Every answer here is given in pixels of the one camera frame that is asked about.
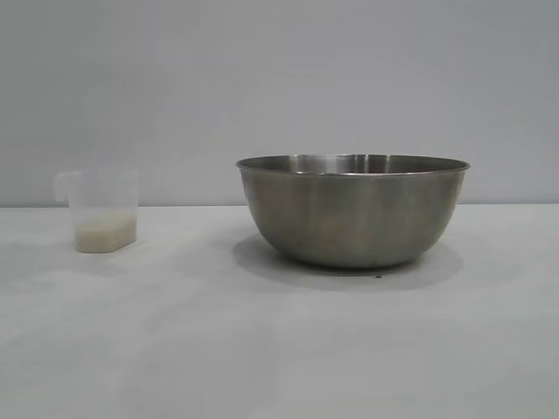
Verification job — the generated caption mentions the stainless steel bowl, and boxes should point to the stainless steel bowl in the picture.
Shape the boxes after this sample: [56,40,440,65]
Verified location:
[235,153,473,270]

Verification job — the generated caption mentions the white rice grains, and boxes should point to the white rice grains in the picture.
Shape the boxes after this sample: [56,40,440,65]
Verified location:
[74,213,138,253]

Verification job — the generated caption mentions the translucent plastic measuring cup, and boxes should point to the translucent plastic measuring cup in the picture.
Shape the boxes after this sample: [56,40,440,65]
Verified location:
[53,168,141,254]

